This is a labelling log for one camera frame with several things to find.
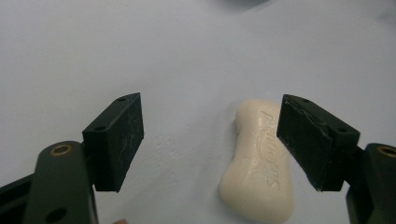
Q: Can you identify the cream bar of soap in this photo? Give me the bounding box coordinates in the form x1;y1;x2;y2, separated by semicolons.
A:
219;99;296;224

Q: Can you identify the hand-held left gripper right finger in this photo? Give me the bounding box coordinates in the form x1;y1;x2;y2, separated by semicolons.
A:
276;93;361;192

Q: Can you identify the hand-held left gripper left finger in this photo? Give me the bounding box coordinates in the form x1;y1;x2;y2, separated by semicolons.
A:
81;91;146;193

